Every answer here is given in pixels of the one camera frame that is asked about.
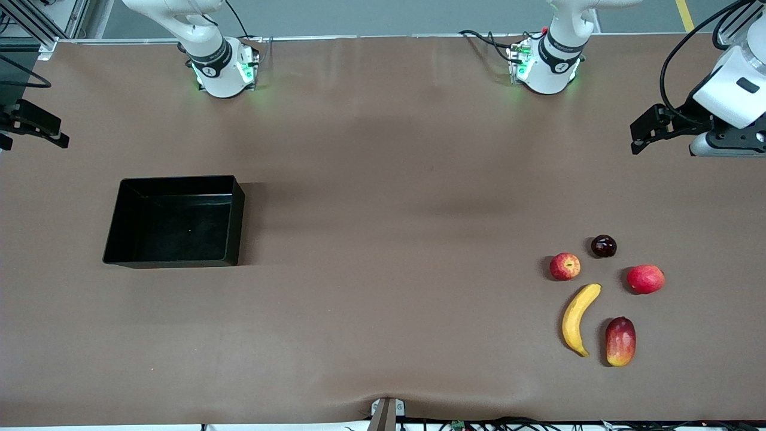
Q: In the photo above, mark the red yellow mango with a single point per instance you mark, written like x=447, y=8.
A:
x=620, y=342

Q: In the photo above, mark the red apple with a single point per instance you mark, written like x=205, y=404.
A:
x=565, y=267

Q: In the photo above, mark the red peach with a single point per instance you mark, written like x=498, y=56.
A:
x=646, y=279

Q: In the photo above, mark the yellow banana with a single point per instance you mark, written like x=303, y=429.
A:
x=575, y=323

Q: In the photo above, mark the dark purple plum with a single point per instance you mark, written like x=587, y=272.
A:
x=604, y=246

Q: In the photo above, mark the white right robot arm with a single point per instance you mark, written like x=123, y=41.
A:
x=218, y=72

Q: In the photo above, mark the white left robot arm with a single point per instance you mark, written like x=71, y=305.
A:
x=550, y=66

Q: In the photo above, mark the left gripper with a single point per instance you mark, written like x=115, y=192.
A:
x=682, y=116

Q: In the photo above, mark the black plastic box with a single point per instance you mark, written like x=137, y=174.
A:
x=173, y=227

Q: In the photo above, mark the camera mount post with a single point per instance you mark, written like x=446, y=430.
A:
x=385, y=416

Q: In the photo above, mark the aluminium frame profile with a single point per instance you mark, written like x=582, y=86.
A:
x=33, y=24

